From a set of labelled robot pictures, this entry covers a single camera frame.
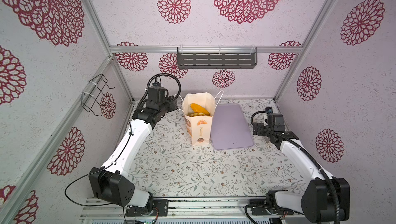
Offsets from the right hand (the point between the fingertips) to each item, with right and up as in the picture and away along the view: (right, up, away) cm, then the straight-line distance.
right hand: (264, 123), depth 85 cm
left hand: (-51, +10, -6) cm, 52 cm away
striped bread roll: (-37, +5, +4) cm, 37 cm away
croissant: (-38, +9, +9) cm, 40 cm away
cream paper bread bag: (-37, -3, -1) cm, 37 cm away
